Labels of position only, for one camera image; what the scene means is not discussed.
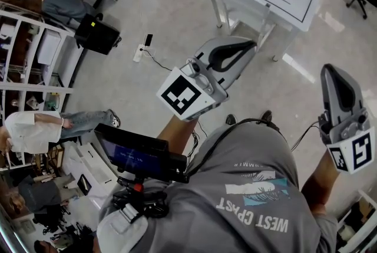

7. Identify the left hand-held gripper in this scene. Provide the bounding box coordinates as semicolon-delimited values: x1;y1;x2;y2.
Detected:
156;37;258;123

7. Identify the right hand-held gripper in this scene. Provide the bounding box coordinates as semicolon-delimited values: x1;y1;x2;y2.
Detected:
318;64;376;175

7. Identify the person's left forearm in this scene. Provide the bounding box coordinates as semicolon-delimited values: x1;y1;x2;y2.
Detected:
157;114;199;156

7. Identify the person's right forearm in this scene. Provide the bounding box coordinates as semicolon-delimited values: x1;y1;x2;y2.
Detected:
301;151;343;209

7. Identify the white wooden chair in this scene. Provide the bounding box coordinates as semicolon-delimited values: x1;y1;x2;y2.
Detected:
213;0;277;50

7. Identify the white power strip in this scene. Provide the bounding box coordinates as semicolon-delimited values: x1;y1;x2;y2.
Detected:
133;43;145;63

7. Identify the black box case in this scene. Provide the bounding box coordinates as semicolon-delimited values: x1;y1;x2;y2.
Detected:
74;13;122;56

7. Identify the black chest tablet screen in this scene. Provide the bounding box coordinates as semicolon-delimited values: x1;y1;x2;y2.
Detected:
94;123;190;184

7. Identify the person's grey t-shirt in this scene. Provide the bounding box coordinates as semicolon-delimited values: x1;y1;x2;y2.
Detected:
96;123;340;253

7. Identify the grey jacket on hanger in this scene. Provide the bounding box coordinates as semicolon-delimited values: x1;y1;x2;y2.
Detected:
41;0;90;30

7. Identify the white cardboard box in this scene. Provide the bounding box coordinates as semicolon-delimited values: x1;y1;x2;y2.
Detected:
62;142;115;209

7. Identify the white shelf unit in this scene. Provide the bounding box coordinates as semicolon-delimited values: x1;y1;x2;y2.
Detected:
0;1;84;172

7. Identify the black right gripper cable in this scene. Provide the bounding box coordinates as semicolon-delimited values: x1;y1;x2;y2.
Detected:
290;124;321;153

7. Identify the black power cable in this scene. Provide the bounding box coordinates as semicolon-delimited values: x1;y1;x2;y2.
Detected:
142;49;173;71

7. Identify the black body cable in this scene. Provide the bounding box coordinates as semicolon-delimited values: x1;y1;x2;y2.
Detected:
187;117;284;170

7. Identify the black chest mount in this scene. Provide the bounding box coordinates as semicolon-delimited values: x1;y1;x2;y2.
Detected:
113;176;171;219

